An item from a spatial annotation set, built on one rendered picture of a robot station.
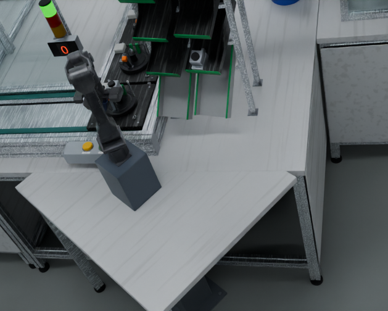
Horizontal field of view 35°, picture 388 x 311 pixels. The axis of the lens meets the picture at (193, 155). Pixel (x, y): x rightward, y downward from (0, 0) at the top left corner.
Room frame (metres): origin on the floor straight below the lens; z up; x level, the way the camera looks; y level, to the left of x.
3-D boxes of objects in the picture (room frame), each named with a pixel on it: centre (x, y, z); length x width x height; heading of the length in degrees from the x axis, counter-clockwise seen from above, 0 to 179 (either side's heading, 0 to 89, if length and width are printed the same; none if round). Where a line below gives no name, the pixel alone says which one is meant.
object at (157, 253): (1.57, 0.20, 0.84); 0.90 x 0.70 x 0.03; 29
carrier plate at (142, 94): (1.92, 0.21, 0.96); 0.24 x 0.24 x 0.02; 65
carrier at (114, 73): (2.15, 0.10, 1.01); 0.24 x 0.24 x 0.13; 65
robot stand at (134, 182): (1.55, 0.25, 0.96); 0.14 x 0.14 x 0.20; 29
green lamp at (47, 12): (2.11, 0.33, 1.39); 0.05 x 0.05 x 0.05
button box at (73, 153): (1.76, 0.38, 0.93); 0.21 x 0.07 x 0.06; 65
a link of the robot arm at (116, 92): (1.81, 0.26, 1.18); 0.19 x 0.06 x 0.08; 65
